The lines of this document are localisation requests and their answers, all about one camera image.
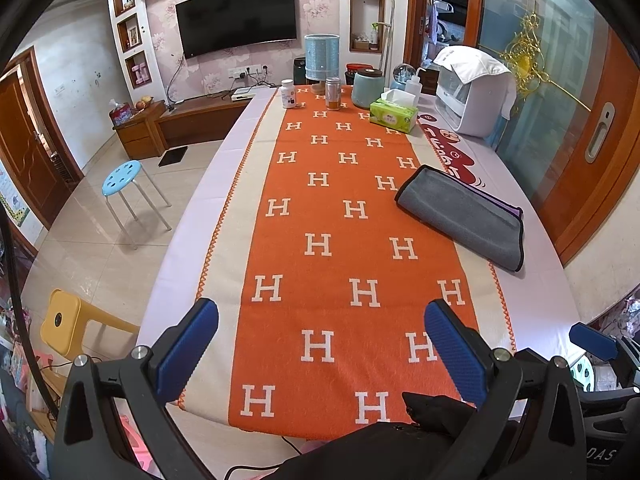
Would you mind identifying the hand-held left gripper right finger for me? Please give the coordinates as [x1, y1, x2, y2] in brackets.
[424, 298, 588, 480]

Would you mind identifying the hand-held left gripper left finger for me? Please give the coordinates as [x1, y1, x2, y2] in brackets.
[52, 297, 221, 480]

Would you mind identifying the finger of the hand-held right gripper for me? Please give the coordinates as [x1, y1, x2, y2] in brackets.
[569, 322, 640, 387]

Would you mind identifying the grey towel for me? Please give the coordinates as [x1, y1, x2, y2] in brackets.
[395, 164, 525, 273]

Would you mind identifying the pale pink tablecloth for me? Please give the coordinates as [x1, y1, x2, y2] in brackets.
[135, 80, 583, 413]

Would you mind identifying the person's dark clothing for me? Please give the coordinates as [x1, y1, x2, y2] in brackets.
[277, 392, 503, 480]

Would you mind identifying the yellow plastic stool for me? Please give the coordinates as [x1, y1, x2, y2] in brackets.
[40, 288, 141, 361]

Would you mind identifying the blue round stool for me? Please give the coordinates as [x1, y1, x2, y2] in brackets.
[101, 160, 173, 250]

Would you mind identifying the orange letter-patterned blanket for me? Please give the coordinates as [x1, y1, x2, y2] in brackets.
[177, 85, 517, 442]

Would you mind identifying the black floor scale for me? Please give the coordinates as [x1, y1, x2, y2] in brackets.
[158, 145, 189, 169]

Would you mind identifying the wooden side cabinet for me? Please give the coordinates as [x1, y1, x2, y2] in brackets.
[112, 100, 169, 160]

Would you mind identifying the wooden television cabinet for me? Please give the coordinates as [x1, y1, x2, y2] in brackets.
[159, 87, 261, 149]

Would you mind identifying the glass sliding door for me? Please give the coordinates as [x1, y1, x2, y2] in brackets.
[475, 0, 640, 267]

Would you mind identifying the white countertop appliance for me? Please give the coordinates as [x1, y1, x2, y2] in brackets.
[434, 60, 513, 139]

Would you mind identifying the green tissue box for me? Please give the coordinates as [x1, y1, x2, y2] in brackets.
[370, 88, 420, 134]

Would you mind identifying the brown wooden door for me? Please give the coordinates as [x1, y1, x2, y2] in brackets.
[0, 45, 86, 231]

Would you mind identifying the white squeeze bottle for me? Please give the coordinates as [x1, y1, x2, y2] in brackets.
[403, 66, 431, 99]

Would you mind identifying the teal lidded jar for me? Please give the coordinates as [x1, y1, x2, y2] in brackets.
[351, 67, 386, 109]

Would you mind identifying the glass snow globe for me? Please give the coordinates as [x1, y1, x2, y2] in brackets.
[391, 63, 416, 92]

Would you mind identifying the white folded cloth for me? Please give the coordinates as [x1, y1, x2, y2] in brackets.
[433, 46, 516, 121]

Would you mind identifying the gold hanging ornament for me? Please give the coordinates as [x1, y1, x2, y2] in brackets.
[495, 10, 594, 112]

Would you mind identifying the red canister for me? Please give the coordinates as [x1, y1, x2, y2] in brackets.
[346, 63, 374, 89]

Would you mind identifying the blue cylindrical lamp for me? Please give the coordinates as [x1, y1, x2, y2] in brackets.
[304, 34, 341, 95]

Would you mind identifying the black flat television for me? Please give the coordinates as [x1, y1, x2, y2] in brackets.
[175, 0, 300, 59]

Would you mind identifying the colourful wall poster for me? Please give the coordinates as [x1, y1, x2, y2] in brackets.
[0, 160, 31, 229]

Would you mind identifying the white wall power strip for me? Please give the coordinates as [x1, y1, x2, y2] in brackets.
[227, 63, 269, 79]

